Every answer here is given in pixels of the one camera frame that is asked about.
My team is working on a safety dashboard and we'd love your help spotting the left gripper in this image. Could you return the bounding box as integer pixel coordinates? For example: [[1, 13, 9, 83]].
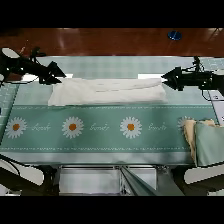
[[38, 61, 67, 85]]

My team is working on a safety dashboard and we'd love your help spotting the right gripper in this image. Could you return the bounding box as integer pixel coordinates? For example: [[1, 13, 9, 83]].
[[161, 66, 184, 92]]

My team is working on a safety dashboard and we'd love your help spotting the white shirt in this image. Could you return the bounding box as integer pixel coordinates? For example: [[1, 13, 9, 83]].
[[47, 77, 169, 107]]

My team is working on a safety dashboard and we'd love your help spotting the blue round disc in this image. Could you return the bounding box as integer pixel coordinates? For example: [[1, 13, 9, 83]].
[[167, 30, 183, 42]]

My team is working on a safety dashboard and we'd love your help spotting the cream garment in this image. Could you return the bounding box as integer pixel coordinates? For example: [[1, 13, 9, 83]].
[[182, 118, 218, 162]]

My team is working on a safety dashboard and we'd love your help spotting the pale green garment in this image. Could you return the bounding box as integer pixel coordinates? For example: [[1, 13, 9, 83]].
[[193, 121, 224, 167]]

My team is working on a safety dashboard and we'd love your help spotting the black cable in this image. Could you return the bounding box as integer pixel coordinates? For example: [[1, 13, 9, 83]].
[[200, 87, 215, 103]]

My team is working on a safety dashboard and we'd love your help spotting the silver frame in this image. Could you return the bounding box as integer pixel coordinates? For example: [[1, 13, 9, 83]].
[[0, 161, 224, 197]]

